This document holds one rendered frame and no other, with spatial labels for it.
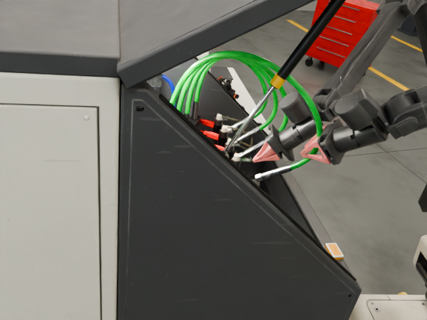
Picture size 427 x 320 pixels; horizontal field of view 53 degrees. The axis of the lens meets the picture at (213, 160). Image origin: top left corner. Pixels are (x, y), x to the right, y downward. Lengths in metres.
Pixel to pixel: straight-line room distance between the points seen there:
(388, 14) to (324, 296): 0.76
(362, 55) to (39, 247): 0.90
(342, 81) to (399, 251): 1.88
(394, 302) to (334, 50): 3.76
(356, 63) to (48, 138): 0.81
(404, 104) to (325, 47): 4.56
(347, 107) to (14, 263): 0.71
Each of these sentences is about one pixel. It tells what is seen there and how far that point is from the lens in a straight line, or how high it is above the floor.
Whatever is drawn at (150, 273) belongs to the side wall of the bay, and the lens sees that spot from 0.90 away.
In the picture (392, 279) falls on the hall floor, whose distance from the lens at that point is 2.71.
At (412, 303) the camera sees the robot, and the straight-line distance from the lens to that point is 2.21.
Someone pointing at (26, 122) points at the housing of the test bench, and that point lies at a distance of 0.70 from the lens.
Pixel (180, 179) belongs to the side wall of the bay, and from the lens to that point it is 0.75.
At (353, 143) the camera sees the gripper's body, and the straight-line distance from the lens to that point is 0.98.
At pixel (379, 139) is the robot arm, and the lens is 0.96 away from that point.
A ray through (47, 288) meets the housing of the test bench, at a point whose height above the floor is 1.02.
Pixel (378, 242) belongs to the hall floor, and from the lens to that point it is 2.92.
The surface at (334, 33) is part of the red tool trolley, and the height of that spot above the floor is 0.50.
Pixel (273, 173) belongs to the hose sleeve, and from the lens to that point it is 1.09.
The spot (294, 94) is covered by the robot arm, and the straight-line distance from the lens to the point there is 1.11.
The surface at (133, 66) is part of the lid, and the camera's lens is 0.63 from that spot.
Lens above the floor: 1.71
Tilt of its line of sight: 32 degrees down
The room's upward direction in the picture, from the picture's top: 9 degrees clockwise
